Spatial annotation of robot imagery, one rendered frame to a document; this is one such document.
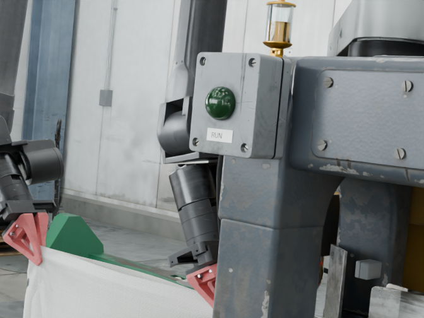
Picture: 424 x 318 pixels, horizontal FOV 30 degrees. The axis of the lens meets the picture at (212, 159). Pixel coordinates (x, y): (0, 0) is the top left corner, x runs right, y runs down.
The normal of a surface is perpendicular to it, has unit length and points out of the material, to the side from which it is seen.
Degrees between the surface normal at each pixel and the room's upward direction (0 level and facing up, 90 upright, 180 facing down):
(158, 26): 90
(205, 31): 78
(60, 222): 48
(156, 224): 90
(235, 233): 90
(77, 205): 90
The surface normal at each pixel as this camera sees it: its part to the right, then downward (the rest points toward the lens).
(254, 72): -0.68, -0.02
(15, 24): 0.51, -0.34
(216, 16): 0.66, -0.09
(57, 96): 0.73, 0.11
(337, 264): -0.98, -0.08
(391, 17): -0.28, 0.03
